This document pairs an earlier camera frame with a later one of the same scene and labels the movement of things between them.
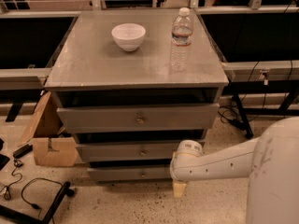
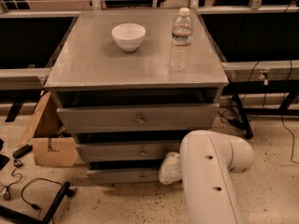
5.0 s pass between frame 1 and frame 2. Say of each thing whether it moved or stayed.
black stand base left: stayed
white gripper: moved
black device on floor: stayed
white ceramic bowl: stayed
